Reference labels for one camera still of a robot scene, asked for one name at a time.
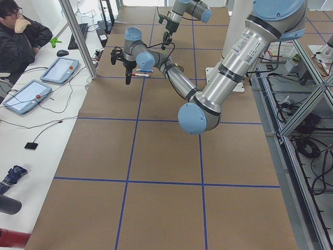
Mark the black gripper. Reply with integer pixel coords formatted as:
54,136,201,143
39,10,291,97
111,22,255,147
123,59,136,85
161,19,180,50

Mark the red marker pen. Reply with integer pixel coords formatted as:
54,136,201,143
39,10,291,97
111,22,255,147
132,73,150,78

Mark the blue marker pen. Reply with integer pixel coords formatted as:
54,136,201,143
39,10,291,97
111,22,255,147
136,68,154,73

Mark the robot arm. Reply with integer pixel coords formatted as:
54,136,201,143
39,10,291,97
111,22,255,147
122,1,308,134
158,0,212,50

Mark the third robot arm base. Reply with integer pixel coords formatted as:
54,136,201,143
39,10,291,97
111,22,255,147
308,36,332,76

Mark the black keyboard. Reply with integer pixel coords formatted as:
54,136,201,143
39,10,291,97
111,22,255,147
67,23,89,51

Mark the far teach pendant tablet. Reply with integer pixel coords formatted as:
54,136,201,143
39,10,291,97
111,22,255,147
40,57,79,84

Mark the teach pendant tablet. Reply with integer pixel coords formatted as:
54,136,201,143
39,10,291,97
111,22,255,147
40,57,79,84
3,80,52,115

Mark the black computer mouse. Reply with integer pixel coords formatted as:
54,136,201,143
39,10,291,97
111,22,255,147
56,49,69,57

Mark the green plastic clip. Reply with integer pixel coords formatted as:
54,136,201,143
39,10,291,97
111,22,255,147
50,37,62,48

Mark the near teach pendant tablet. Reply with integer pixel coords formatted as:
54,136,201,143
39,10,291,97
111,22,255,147
3,80,52,115

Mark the seated person black jacket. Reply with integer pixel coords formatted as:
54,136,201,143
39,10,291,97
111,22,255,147
1,1,53,84

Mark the small black square pad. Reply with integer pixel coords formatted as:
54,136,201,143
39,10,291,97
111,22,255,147
24,142,38,150

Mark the folded blue umbrella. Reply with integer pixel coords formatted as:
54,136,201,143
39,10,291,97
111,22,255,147
1,165,28,194

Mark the white camera stand base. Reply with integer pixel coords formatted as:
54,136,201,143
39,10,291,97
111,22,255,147
206,1,252,85

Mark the aluminium frame post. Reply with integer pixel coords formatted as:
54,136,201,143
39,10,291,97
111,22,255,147
59,0,97,80

